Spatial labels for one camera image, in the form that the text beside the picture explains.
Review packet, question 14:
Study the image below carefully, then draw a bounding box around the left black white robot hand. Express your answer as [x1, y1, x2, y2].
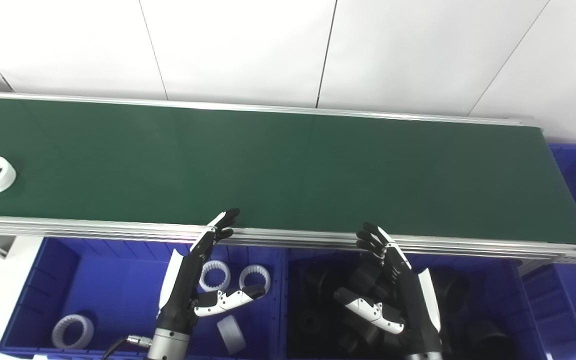
[156, 208, 268, 334]

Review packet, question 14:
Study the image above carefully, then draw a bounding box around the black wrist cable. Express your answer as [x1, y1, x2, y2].
[100, 335, 155, 360]

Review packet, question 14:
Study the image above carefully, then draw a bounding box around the green conveyor belt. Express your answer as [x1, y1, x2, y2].
[0, 91, 576, 266]
[0, 96, 576, 246]

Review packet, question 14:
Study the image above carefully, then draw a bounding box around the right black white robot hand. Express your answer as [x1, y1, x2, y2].
[333, 222, 443, 357]

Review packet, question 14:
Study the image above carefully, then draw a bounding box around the blue bin with black parts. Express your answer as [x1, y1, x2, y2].
[279, 247, 550, 360]

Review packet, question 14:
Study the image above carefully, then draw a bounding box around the black ring gear part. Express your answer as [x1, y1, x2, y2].
[430, 267, 471, 316]
[295, 309, 334, 346]
[465, 320, 516, 360]
[306, 265, 355, 306]

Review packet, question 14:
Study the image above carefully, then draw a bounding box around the blue bin with white parts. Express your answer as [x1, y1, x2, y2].
[0, 237, 289, 360]

